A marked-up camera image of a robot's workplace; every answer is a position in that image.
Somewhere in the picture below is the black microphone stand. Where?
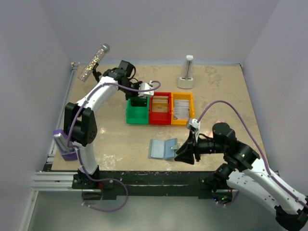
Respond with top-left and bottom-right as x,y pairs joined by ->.
92,63 -> 102,83

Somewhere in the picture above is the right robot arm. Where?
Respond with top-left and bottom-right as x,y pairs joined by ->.
175,123 -> 308,231

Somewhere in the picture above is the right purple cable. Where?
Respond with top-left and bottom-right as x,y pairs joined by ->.
196,100 -> 308,209

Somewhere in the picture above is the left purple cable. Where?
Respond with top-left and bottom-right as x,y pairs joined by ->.
66,80 -> 161,183

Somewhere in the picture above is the silver cards stack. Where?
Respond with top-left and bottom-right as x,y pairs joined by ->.
173,100 -> 190,120

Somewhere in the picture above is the yellow plastic bin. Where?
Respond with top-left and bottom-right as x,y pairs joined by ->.
171,92 -> 195,126

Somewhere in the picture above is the green plastic bin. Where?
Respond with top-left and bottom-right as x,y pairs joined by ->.
126,97 -> 149,125

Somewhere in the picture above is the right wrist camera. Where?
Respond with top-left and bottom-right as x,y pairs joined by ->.
186,118 -> 200,141

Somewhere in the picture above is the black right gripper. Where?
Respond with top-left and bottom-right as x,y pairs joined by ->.
174,129 -> 226,164

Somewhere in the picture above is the glitter silver microphone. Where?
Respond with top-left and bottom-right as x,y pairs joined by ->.
78,43 -> 110,82

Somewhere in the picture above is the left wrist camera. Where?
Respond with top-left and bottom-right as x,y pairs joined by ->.
138,81 -> 154,97

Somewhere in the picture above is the aluminium frame rail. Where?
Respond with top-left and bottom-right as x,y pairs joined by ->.
18,62 -> 80,231

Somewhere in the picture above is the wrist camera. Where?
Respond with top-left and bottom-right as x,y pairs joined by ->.
186,118 -> 200,141
138,81 -> 154,97

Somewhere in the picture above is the teal leather card holder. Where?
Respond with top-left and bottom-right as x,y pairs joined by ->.
148,138 -> 179,160

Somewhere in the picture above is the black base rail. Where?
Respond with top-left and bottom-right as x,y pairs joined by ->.
72,163 -> 244,200

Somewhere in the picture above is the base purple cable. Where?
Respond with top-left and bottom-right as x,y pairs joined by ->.
81,180 -> 129,213

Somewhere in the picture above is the purple bracket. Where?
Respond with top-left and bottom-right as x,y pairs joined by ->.
53,129 -> 77,161

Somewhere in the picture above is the red plastic bin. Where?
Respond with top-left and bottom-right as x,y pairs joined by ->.
149,92 -> 172,125

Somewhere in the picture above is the white metronome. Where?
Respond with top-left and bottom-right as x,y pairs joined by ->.
177,55 -> 194,89

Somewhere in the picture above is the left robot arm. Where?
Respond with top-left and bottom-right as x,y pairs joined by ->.
63,61 -> 155,189

